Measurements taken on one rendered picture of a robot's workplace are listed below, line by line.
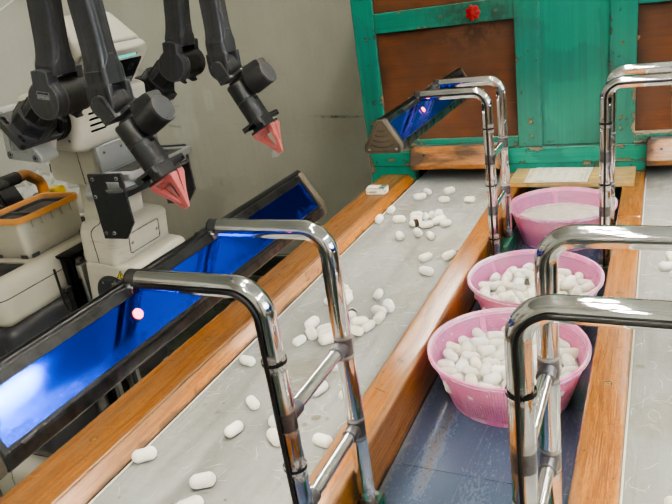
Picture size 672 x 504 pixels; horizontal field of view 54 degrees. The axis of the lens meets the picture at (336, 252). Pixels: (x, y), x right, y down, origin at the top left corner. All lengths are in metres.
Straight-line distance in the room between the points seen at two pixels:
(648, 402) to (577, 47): 1.19
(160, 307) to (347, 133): 2.42
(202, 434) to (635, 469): 0.63
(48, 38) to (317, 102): 1.83
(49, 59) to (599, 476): 1.20
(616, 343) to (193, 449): 0.70
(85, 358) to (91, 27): 0.83
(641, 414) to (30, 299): 1.44
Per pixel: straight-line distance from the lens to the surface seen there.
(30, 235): 1.93
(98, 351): 0.67
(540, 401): 0.69
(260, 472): 1.00
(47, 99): 1.46
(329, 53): 3.04
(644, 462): 0.99
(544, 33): 2.04
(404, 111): 1.44
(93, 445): 1.13
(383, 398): 1.06
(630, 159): 2.08
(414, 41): 2.13
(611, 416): 1.02
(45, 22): 1.45
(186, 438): 1.11
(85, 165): 1.71
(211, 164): 3.48
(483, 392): 1.07
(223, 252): 0.82
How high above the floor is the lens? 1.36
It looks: 22 degrees down
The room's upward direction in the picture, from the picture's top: 9 degrees counter-clockwise
